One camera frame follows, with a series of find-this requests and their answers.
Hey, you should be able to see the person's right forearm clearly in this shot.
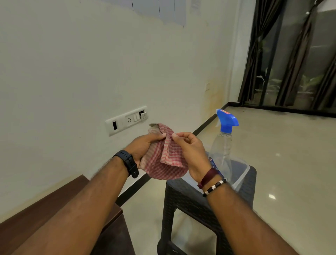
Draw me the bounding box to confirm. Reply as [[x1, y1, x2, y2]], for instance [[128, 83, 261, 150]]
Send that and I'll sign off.
[[206, 182, 300, 255]]

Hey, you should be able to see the maroon thread bracelet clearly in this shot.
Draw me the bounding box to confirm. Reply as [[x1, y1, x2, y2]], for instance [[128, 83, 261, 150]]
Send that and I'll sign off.
[[197, 168, 219, 189]]

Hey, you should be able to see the dark plastic wicker stool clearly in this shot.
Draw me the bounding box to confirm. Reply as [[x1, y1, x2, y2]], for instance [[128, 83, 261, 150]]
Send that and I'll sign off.
[[157, 151, 257, 255]]

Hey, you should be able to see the glass sliding door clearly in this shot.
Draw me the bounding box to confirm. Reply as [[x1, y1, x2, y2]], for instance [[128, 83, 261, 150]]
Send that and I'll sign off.
[[256, 0, 336, 118]]

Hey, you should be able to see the person's left hand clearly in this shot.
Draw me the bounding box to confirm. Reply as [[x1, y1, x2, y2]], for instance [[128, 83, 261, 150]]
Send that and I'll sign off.
[[124, 132, 167, 169]]

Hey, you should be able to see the dark brown curtain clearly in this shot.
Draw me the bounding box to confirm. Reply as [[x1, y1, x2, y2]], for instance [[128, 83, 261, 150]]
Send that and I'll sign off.
[[237, 0, 289, 103], [275, 0, 326, 107]]

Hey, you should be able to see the black beaded bracelet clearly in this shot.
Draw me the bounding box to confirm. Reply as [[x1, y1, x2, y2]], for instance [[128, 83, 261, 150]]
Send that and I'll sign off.
[[202, 178, 227, 198]]

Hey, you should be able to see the brown wooden table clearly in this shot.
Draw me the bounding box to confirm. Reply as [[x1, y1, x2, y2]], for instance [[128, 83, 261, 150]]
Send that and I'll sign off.
[[0, 175, 136, 255]]

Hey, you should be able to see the clear spray bottle blue nozzle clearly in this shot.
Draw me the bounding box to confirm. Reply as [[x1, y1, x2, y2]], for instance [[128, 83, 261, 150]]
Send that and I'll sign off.
[[207, 109, 239, 184]]

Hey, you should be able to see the person's left forearm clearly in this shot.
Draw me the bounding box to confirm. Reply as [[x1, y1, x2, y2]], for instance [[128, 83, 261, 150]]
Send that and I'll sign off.
[[10, 157, 130, 255]]

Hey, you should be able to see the black wristwatch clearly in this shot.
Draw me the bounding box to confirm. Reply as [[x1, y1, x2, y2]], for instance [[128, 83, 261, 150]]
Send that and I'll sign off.
[[113, 150, 139, 179]]

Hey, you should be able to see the person's right hand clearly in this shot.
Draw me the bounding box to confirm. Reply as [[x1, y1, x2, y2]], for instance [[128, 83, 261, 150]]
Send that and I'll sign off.
[[172, 132, 212, 182]]

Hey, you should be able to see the red checkered cloth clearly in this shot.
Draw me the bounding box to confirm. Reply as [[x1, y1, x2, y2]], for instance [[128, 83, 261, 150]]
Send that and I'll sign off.
[[139, 123, 188, 181]]

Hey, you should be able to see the white wall switchboard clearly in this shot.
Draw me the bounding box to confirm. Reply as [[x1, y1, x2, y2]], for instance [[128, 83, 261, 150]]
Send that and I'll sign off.
[[105, 106, 148, 137]]

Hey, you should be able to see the clear plastic sheet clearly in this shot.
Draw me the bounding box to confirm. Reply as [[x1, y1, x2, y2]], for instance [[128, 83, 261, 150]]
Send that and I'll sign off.
[[181, 151, 250, 193]]

